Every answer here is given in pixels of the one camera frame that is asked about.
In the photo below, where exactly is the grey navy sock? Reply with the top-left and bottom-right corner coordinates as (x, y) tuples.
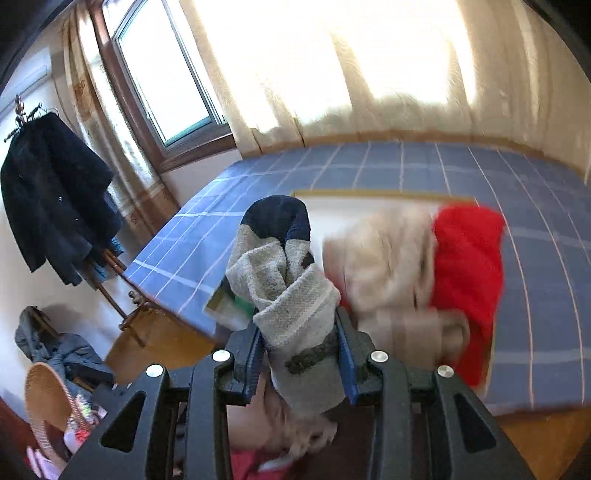
(225, 195), (345, 417)

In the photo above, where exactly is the bright red underwear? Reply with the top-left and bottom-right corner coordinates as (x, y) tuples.
(431, 203), (505, 388)

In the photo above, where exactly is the beige white underwear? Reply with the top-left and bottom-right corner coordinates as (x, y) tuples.
(322, 206), (470, 369)

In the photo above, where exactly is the green black striped underwear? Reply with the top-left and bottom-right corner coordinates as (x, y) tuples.
(204, 277), (256, 331)

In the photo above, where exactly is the dark red garment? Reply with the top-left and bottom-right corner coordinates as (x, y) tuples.
(230, 450), (295, 480)

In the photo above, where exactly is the pink lace bra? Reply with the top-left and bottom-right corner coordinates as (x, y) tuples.
(226, 374), (338, 460)

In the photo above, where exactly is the wooden coat rack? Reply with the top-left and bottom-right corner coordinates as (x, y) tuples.
(3, 93), (164, 348)

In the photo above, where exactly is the grey jacket on floor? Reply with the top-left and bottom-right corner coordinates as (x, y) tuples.
(14, 306), (115, 396)

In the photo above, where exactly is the woven rattan basket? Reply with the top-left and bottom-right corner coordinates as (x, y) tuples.
(24, 362), (92, 472)

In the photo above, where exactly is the yellow cardboard tray box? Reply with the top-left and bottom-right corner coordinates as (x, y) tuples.
(202, 188), (484, 333)

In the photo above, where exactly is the dark navy hanging coat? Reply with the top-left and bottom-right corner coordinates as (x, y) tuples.
(1, 112), (123, 288)

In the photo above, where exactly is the blue plaid table cloth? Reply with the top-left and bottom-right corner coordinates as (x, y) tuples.
(126, 142), (590, 413)

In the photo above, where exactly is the beige patterned curtain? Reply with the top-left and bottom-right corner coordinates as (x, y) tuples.
(181, 1), (590, 168)

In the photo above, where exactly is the window with brown frame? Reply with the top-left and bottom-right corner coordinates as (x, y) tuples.
(88, 0), (235, 173)

